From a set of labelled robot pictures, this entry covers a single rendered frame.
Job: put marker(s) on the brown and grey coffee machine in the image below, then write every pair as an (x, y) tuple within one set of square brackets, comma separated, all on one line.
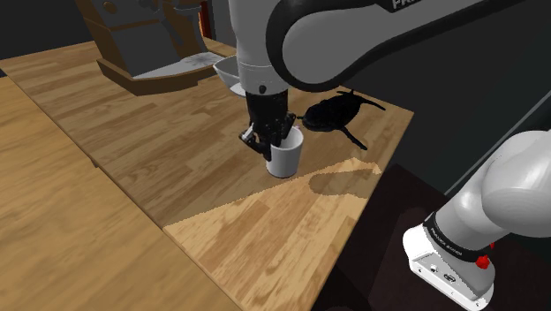
[(142, 47)]

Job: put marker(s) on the white cup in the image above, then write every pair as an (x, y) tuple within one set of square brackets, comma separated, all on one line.
[(286, 159)]

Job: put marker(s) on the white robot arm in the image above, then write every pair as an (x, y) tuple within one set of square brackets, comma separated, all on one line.
[(318, 47)]

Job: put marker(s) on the black animal figure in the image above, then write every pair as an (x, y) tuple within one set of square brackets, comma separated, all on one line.
[(333, 113)]

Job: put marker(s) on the white bowl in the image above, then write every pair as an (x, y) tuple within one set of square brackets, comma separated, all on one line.
[(227, 71)]

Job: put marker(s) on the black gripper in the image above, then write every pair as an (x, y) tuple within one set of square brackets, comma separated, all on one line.
[(267, 110)]

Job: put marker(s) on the dark robot stand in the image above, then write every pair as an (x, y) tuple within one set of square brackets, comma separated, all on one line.
[(378, 258)]

